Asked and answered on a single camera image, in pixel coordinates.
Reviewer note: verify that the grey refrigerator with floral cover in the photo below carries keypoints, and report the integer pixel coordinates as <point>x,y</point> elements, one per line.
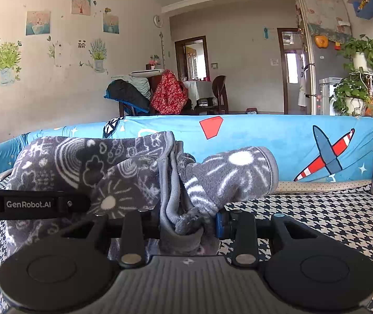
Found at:
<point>327,65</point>

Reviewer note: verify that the blue wall hanging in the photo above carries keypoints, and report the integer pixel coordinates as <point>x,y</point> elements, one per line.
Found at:
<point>265,33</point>

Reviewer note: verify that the wall light switch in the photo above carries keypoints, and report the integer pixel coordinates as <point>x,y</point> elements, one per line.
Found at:
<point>214,65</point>

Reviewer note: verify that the orange apple fridge magnet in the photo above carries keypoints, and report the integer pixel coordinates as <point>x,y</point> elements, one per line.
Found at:
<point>321,42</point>

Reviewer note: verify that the pale bedding pile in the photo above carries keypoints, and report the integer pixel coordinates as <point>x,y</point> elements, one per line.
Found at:
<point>139,86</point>

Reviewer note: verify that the pink flowers in pot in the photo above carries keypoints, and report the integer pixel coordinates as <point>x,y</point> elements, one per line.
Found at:
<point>154,62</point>

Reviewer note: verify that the white flat board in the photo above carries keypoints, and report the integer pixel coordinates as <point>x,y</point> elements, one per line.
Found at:
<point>145,73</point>

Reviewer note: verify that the small lavender wall sticker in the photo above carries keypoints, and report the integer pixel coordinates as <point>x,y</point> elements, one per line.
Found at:
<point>54,52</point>

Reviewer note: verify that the blue printed sofa cover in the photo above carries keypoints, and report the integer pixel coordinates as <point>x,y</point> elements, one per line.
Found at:
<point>255,137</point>

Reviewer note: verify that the green plant wall sticker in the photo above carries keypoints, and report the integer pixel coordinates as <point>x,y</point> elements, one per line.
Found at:
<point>6,60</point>

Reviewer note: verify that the small white cabinet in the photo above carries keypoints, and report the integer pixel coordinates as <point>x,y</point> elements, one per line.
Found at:
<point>328,95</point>

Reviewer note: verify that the brown door frame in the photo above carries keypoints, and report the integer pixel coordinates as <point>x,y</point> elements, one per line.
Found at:
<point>177,59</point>
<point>281,72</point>

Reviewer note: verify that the red floral cloth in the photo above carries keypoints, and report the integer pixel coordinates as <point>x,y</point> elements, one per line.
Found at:
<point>168,96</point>

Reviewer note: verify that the table with white cloth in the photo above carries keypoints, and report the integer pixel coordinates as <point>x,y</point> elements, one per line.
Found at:
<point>199,88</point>

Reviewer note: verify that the flower tree wall picture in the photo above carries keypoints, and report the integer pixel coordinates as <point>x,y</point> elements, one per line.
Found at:
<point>81,5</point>
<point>111,24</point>
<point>37,23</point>

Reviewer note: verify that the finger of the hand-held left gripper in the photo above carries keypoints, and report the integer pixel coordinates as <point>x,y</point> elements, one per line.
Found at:
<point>78,204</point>

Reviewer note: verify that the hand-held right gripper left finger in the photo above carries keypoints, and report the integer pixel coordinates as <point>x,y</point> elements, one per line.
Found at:
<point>132,232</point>

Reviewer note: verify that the houndstooth sofa seat cushion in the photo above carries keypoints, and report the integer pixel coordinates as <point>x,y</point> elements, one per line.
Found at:
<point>304,217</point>

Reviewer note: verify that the potted green trailing plant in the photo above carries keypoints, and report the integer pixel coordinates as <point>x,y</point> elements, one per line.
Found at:
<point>350,96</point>
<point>366,55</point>

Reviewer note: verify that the dark wooden dining chair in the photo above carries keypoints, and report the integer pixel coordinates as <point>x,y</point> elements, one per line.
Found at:
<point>219,91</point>

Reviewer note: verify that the large lavender wall sticker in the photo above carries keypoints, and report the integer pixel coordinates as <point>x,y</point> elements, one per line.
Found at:
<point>98,55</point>

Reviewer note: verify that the dark padded jacket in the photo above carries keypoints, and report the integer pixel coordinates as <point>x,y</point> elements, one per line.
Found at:
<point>126,96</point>

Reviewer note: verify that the round wall clock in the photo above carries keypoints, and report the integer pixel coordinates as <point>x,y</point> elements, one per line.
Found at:
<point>158,20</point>

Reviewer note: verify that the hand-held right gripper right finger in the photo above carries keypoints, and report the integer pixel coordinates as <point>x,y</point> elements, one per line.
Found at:
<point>223,225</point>

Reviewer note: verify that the grey doodle print fleece jacket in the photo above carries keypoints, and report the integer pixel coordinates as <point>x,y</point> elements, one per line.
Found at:
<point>108,170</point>

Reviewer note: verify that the small red fridge magnet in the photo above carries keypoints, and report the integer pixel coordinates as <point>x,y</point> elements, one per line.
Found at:
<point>338,46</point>

